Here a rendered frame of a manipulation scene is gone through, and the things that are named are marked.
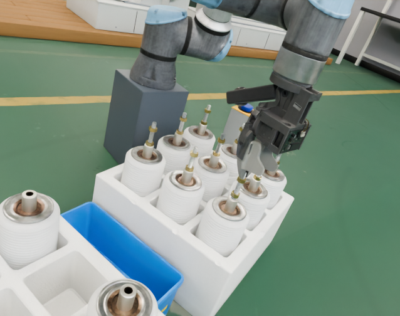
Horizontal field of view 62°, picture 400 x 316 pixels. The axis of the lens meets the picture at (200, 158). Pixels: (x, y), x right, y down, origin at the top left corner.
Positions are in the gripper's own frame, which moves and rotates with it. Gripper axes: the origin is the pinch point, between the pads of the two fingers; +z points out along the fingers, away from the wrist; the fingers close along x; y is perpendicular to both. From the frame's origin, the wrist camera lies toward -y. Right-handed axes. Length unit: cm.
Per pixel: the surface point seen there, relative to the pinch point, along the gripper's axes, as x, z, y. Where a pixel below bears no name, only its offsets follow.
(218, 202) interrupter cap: -1.3, 9.4, -1.7
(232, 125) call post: 30.8, 8.6, -28.6
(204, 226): -4.6, 14.0, -0.7
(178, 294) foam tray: -7.7, 32.0, 1.7
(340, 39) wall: 506, 9, -232
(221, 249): -2.9, 16.9, 4.3
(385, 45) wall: 504, -6, -162
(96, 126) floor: 12, 35, -78
